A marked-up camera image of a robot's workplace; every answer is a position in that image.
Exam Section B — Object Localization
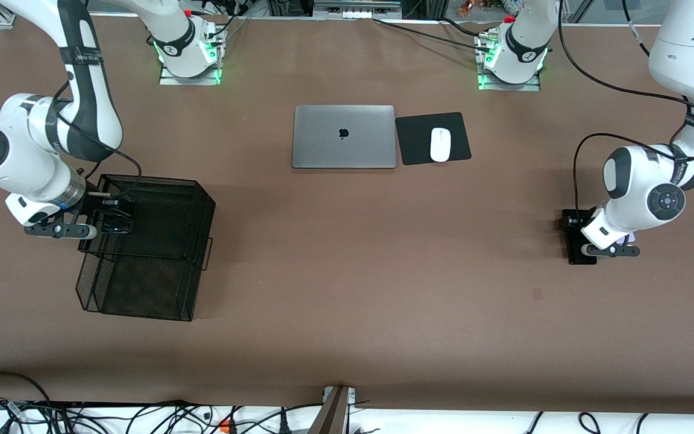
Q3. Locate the long black smartphone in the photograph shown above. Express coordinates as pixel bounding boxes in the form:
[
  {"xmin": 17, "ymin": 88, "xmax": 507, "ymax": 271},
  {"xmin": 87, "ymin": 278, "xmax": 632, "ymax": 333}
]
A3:
[{"xmin": 561, "ymin": 209, "xmax": 599, "ymax": 266}]

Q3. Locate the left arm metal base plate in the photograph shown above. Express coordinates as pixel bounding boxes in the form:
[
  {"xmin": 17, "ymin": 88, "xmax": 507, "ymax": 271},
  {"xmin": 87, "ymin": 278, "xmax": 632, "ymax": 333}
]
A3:
[{"xmin": 475, "ymin": 31, "xmax": 542, "ymax": 92}]

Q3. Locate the grey closed laptop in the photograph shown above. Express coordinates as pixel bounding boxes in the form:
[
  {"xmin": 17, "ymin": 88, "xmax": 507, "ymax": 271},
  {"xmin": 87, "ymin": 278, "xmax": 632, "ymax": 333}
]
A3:
[{"xmin": 291, "ymin": 105, "xmax": 397, "ymax": 169}]

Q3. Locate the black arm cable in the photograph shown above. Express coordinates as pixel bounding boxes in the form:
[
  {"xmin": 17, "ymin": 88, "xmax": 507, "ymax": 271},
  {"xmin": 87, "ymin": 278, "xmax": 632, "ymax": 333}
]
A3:
[
  {"xmin": 52, "ymin": 78, "xmax": 143, "ymax": 201},
  {"xmin": 558, "ymin": 0, "xmax": 694, "ymax": 228}
]

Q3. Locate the small black flip phone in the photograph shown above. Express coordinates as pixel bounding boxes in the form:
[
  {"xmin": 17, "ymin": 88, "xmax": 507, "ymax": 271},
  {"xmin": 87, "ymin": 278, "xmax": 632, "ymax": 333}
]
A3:
[{"xmin": 99, "ymin": 203, "xmax": 137, "ymax": 236}]

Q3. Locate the black mouse pad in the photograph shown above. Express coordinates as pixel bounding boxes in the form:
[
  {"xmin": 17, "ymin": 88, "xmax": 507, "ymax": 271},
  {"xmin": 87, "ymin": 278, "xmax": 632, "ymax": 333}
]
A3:
[{"xmin": 395, "ymin": 112, "xmax": 472, "ymax": 166}]

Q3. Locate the thick black looped cable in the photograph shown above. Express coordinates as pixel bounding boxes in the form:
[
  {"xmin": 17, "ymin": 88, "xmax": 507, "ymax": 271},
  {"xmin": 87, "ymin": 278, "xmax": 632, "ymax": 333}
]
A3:
[{"xmin": 0, "ymin": 371, "xmax": 54, "ymax": 417}]

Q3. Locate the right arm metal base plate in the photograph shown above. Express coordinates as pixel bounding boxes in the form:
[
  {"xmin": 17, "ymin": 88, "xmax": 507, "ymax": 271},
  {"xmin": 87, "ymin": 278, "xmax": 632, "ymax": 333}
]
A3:
[{"xmin": 159, "ymin": 24, "xmax": 227, "ymax": 86}]

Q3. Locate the black table cable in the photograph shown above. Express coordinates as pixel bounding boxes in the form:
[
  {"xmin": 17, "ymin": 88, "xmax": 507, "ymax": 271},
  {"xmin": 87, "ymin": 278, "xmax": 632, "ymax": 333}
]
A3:
[{"xmin": 373, "ymin": 18, "xmax": 492, "ymax": 51}]

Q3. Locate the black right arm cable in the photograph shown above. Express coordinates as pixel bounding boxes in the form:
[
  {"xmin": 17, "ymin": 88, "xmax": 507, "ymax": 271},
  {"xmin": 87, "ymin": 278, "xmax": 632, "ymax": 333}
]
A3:
[{"xmin": 52, "ymin": 78, "xmax": 143, "ymax": 201}]

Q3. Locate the grey power strip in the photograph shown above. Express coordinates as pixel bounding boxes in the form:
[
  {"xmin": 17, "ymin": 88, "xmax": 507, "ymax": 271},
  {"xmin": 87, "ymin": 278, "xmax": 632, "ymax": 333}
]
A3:
[{"xmin": 313, "ymin": 0, "xmax": 402, "ymax": 19}]

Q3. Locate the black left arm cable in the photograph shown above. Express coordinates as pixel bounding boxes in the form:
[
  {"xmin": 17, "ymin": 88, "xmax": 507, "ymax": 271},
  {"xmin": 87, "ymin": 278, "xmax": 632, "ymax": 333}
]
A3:
[{"xmin": 558, "ymin": 0, "xmax": 694, "ymax": 228}]

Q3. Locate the black wire mesh tray stack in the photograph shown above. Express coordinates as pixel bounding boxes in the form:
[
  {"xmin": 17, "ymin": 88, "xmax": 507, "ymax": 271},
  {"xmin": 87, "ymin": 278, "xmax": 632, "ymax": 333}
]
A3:
[{"xmin": 75, "ymin": 174, "xmax": 216, "ymax": 322}]

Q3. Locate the white computer mouse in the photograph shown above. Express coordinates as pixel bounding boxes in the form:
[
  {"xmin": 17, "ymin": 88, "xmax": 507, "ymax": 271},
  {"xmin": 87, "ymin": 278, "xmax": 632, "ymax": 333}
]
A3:
[{"xmin": 430, "ymin": 127, "xmax": 451, "ymax": 163}]

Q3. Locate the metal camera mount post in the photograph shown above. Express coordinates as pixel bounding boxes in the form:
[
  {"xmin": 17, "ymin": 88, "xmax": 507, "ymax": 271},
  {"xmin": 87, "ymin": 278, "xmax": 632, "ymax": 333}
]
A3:
[{"xmin": 308, "ymin": 386, "xmax": 357, "ymax": 434}]

